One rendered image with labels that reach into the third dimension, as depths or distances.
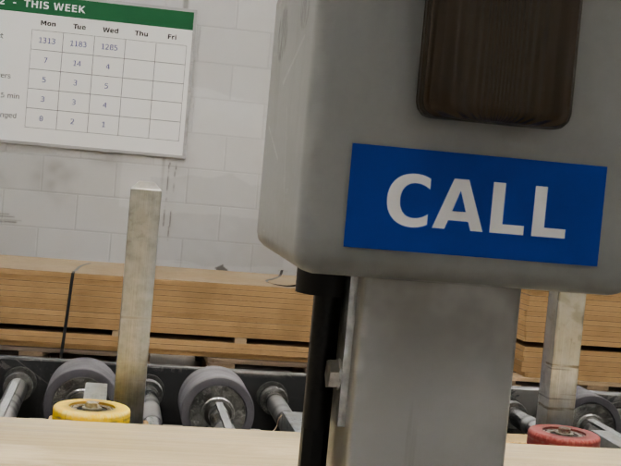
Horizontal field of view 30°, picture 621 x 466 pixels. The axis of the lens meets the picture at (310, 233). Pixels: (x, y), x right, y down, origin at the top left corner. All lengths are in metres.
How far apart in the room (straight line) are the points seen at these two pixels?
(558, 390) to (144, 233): 0.53
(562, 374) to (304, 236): 1.24
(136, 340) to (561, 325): 0.51
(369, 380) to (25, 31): 7.21
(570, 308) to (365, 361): 1.20
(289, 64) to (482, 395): 0.08
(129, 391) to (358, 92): 1.14
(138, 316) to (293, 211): 1.11
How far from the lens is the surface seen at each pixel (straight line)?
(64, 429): 1.17
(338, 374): 0.25
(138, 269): 1.33
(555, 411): 1.46
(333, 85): 0.22
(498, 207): 0.23
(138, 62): 7.40
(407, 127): 0.23
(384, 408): 0.25
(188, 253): 7.43
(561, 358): 1.45
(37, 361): 1.88
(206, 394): 1.74
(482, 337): 0.25
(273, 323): 6.23
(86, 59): 7.40
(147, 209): 1.33
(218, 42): 7.45
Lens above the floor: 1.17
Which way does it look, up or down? 3 degrees down
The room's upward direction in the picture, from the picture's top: 5 degrees clockwise
